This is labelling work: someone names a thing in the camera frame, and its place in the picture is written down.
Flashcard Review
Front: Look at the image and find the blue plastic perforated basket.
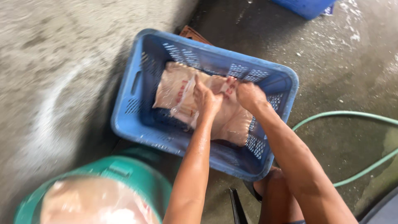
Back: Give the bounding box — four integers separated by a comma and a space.
111, 29, 300, 182

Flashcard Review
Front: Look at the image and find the clear bag of raw meat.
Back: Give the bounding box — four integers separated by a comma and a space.
152, 61, 199, 122
190, 75, 254, 147

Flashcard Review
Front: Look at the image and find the blue plastic container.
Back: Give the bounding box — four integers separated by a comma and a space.
270, 0, 337, 20

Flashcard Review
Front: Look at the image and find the brown perforated crate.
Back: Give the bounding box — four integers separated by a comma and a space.
178, 26, 214, 46

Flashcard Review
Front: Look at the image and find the person's right hand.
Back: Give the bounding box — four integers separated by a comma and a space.
235, 80, 270, 113

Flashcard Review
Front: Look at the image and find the dark grey tub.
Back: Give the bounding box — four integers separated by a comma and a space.
358, 186, 398, 224

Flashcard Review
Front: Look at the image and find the green plastic bucket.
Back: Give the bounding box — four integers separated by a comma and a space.
13, 146, 173, 224

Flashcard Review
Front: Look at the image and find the black sandal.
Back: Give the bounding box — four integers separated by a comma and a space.
243, 180, 263, 203

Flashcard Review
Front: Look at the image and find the green water hose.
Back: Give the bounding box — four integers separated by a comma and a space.
292, 110, 398, 188

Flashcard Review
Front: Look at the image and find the large bag of raw meat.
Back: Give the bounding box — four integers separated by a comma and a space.
40, 177, 161, 224

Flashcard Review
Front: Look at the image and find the person's left hand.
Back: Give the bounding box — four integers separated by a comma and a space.
192, 76, 224, 121

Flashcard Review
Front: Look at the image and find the black stool leg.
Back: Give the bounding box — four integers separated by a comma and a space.
228, 187, 249, 224

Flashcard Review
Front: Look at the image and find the person's leg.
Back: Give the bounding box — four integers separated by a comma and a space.
253, 167, 305, 224

